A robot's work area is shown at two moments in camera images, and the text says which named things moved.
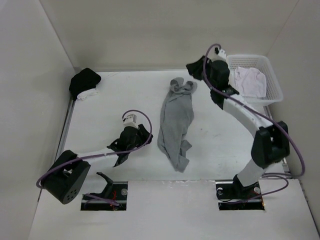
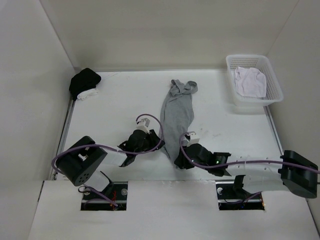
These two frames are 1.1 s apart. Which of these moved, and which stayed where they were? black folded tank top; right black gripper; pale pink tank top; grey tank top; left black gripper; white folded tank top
Moved: left black gripper; right black gripper
Stayed: pale pink tank top; white folded tank top; grey tank top; black folded tank top
